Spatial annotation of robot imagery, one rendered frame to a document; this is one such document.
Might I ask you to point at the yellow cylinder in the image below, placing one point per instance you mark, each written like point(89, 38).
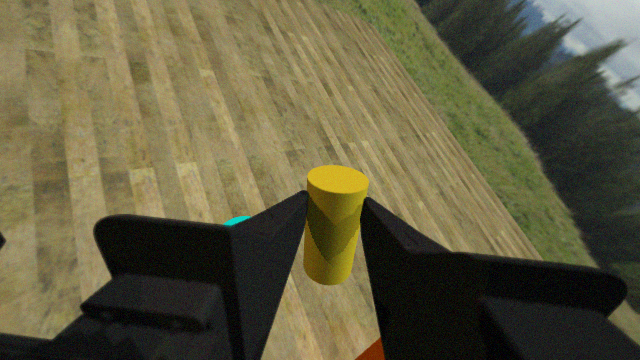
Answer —
point(336, 195)

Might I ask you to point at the cyan circle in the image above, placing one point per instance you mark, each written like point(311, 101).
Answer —
point(236, 220)

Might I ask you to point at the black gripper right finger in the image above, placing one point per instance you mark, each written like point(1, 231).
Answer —
point(421, 289)

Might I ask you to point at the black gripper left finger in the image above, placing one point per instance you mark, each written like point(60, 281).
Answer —
point(250, 261)

